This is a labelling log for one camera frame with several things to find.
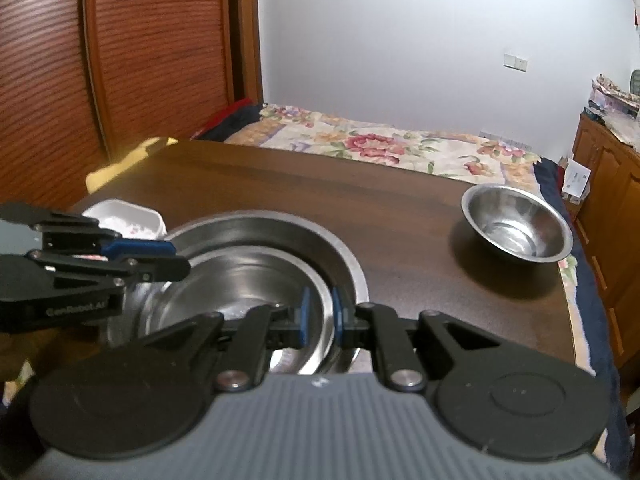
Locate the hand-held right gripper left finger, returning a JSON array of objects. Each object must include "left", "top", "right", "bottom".
[{"left": 142, "top": 285, "right": 312, "bottom": 393}]

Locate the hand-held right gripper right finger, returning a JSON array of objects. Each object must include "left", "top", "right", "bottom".
[{"left": 331, "top": 287, "right": 501, "bottom": 392}]

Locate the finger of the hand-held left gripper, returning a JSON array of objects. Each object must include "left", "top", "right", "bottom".
[
  {"left": 30, "top": 252, "right": 191, "bottom": 288},
  {"left": 0, "top": 203, "right": 177, "bottom": 257}
]

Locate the white floral plate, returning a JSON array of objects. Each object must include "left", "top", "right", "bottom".
[{"left": 82, "top": 200, "right": 167, "bottom": 241}]

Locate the small steel bowl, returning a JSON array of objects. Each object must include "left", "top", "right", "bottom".
[
  {"left": 461, "top": 184, "right": 574, "bottom": 264},
  {"left": 145, "top": 247, "right": 335, "bottom": 376}
]

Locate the large steel bowl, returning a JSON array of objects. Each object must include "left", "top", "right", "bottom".
[{"left": 106, "top": 210, "right": 371, "bottom": 377}]

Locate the yellow plush toy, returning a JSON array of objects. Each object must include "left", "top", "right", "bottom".
[{"left": 85, "top": 136, "right": 178, "bottom": 193}]

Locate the dark red folded bedding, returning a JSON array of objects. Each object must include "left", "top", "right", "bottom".
[{"left": 190, "top": 98, "right": 261, "bottom": 141}]

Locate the floral blanket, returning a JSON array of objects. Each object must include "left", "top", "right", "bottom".
[{"left": 222, "top": 102, "right": 631, "bottom": 431}]

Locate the wooden louvered wardrobe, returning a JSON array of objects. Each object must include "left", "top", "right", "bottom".
[{"left": 0, "top": 0, "right": 263, "bottom": 201}]

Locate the white paper bag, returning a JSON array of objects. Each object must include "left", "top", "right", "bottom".
[{"left": 561, "top": 157, "right": 592, "bottom": 204}]

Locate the wooden cabinet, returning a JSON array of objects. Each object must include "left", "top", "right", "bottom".
[{"left": 570, "top": 112, "right": 640, "bottom": 371}]

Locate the pile of printed bags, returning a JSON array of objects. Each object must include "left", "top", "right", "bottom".
[{"left": 582, "top": 75, "right": 640, "bottom": 121}]

